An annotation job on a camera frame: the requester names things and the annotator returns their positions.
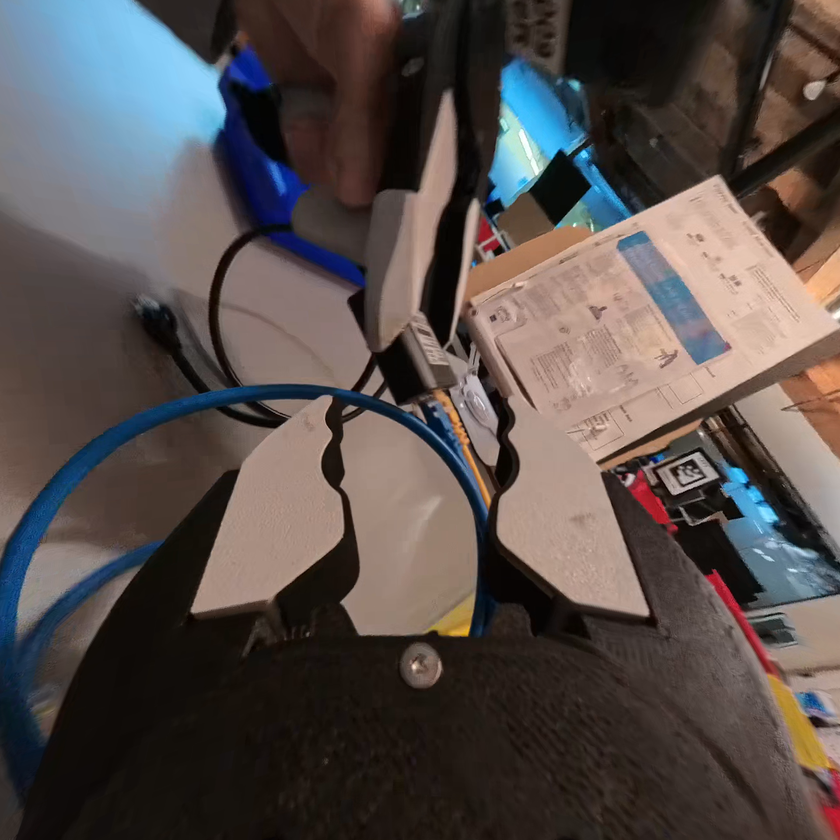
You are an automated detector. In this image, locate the grey desk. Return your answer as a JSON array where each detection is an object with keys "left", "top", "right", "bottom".
[{"left": 0, "top": 0, "right": 500, "bottom": 808}]

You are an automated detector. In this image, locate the black network splitter box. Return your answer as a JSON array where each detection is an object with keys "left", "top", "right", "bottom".
[{"left": 346, "top": 289, "right": 462, "bottom": 406}]

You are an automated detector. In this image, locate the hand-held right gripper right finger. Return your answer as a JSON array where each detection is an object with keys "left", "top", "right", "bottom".
[{"left": 489, "top": 400, "right": 652, "bottom": 624}]

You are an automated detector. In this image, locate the person's left hand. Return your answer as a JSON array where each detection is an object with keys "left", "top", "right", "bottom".
[{"left": 236, "top": 0, "right": 403, "bottom": 208}]

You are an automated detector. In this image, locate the paper instruction sheet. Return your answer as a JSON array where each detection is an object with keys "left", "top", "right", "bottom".
[{"left": 467, "top": 174, "right": 840, "bottom": 466}]

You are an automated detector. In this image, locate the red plastic bin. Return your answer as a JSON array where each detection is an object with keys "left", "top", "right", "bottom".
[{"left": 705, "top": 570, "right": 785, "bottom": 680}]

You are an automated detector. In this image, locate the white stand base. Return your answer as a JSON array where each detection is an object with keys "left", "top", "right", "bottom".
[{"left": 453, "top": 364, "right": 503, "bottom": 437}]

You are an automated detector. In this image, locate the wooden sign board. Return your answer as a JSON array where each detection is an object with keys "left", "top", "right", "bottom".
[{"left": 465, "top": 225, "right": 710, "bottom": 472}]

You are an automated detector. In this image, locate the blue ethernet cable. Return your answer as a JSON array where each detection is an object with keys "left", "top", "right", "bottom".
[{"left": 0, "top": 384, "right": 493, "bottom": 802}]

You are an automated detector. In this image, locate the orange ethernet cable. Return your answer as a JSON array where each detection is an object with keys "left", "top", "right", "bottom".
[{"left": 433, "top": 390, "right": 493, "bottom": 509}]

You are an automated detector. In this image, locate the black ethernet cable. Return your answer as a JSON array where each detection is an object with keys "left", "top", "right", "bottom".
[{"left": 131, "top": 223, "right": 395, "bottom": 427}]

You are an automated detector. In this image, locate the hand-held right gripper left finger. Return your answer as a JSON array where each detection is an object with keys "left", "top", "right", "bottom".
[{"left": 189, "top": 395, "right": 361, "bottom": 621}]

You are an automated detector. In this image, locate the black white marker tag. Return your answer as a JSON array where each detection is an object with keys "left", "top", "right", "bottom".
[{"left": 655, "top": 449, "right": 718, "bottom": 497}]

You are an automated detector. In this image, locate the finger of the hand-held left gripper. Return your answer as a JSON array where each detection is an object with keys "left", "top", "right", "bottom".
[
  {"left": 448, "top": 199, "right": 483, "bottom": 337},
  {"left": 364, "top": 91, "right": 460, "bottom": 353}
]

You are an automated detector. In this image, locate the blue plastic bin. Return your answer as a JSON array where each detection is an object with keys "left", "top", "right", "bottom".
[{"left": 215, "top": 45, "right": 366, "bottom": 287}]

